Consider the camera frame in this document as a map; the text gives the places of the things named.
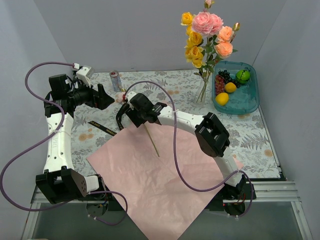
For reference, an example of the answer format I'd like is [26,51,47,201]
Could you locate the black ribbon gold lettering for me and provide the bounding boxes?
[88,103,129,137]

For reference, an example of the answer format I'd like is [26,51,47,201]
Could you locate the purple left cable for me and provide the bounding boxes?
[0,61,129,227]

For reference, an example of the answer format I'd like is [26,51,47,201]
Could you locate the orange-pink flower stem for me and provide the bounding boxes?
[199,21,241,104]

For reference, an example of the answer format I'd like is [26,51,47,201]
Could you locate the teal plastic tray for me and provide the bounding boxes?
[212,61,260,115]

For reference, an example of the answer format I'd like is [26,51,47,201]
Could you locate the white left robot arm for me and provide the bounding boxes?
[35,74,115,204]

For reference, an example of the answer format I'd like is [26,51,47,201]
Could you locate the light pink flower stem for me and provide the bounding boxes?
[117,91,160,157]

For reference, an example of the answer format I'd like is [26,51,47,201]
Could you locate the black grape bunch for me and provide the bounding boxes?
[218,69,241,88]

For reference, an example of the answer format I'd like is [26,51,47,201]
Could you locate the orange fruit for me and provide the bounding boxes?
[224,82,237,93]

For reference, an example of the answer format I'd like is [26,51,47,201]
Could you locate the pale pink flower stem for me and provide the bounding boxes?
[192,0,224,49]

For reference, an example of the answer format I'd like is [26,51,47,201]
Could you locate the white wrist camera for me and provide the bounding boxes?
[125,91,137,102]
[76,66,95,87]

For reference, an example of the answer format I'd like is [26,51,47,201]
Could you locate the floral tablecloth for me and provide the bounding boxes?
[71,69,281,179]

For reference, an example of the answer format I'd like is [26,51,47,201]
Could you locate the clear glass vase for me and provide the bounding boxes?
[193,79,208,106]

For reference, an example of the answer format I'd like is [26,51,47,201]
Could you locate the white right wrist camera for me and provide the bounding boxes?
[125,91,137,102]

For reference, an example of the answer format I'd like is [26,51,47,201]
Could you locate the silver drink can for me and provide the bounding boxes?
[109,70,122,92]

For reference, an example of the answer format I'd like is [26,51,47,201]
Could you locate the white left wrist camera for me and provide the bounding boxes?
[76,66,95,87]

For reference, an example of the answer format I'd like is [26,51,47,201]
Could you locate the red grape bunch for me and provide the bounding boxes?
[214,74,226,96]

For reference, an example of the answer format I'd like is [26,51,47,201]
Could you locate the yellow flower stem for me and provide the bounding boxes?
[180,11,208,104]

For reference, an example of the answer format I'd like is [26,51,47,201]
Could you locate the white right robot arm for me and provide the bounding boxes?
[124,91,247,200]

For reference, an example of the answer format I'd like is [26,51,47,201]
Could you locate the pink and purple wrapping paper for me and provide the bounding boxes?
[88,123,223,240]

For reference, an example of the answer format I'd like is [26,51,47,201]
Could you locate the green ball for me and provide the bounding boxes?
[235,69,251,84]

